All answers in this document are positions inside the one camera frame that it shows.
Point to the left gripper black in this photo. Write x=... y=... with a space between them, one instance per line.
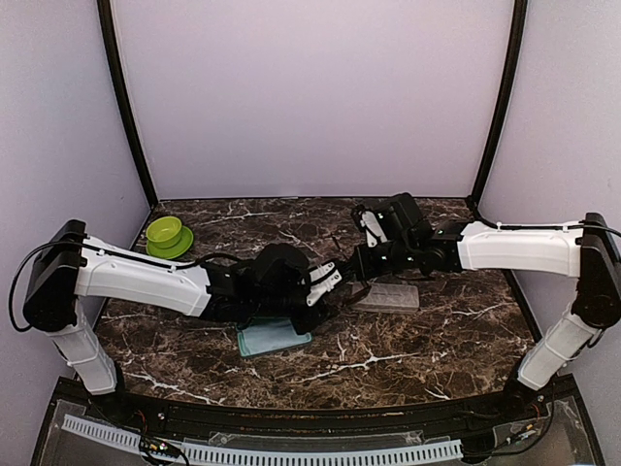
x=306 y=323

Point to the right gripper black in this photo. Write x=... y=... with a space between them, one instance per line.
x=370 y=272

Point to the brown sunglasses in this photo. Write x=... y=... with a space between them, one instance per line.
x=350 y=290

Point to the beige glasses case teal lining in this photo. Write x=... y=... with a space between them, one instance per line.
x=389 y=298

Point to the blue-grey glasses case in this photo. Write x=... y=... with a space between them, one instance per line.
x=304 y=339

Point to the light blue cloth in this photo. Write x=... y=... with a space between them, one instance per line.
x=269 y=336

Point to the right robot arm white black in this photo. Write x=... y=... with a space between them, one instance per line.
x=400 y=237

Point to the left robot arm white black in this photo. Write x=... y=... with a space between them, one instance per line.
x=279 y=282

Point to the green plate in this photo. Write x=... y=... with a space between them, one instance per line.
x=175 y=251

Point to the green bowl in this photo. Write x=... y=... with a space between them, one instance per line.
x=164 y=233

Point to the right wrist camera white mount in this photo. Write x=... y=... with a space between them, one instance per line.
x=367 y=222

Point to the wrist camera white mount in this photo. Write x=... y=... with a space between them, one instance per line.
x=322 y=279
x=367 y=222

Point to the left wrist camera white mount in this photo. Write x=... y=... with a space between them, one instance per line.
x=322 y=279

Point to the black front rail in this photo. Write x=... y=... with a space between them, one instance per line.
x=468 y=416

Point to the right black frame post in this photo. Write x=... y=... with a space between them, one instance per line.
x=514 y=45

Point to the black frame post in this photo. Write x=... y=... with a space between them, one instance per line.
x=122 y=98
x=514 y=45

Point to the white slotted cable duct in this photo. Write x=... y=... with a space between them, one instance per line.
x=168 y=452

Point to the left black frame post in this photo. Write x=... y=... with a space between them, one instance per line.
x=122 y=98

